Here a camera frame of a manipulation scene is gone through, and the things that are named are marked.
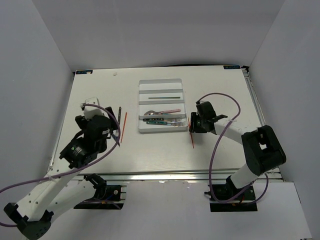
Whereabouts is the orange chopstick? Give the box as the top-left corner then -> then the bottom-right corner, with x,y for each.
187,117 -> 195,149
120,112 -> 128,144

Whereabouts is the teal handled fork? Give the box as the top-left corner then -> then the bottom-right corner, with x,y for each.
143,117 -> 183,122
145,121 -> 186,127

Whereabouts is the dark handled table knife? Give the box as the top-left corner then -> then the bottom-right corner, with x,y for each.
115,106 -> 122,147

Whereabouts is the green chopstick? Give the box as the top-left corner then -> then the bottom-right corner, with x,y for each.
148,96 -> 181,100

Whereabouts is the pink handled spoon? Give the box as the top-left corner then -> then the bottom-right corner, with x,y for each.
152,109 -> 181,115

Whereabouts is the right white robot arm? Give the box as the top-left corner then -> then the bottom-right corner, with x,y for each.
189,101 -> 287,200

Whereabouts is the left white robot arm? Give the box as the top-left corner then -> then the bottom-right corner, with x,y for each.
3,103 -> 120,240

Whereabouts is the white four-compartment cutlery tray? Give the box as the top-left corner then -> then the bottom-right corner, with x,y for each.
137,78 -> 188,134

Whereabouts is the right blue corner label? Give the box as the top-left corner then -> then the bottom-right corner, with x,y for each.
223,65 -> 241,70

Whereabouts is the blue corner label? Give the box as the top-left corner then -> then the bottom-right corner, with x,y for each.
223,65 -> 241,70
75,69 -> 93,75

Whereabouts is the left blue corner label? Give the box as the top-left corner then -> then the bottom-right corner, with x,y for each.
75,69 -> 93,75

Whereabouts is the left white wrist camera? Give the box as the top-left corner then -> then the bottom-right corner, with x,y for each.
80,97 -> 103,121

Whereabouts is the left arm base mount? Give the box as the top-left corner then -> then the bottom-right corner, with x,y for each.
74,173 -> 125,210

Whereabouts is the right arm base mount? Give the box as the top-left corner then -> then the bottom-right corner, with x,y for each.
204,183 -> 258,213

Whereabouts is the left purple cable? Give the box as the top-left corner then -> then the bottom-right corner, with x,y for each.
0,104 -> 121,228

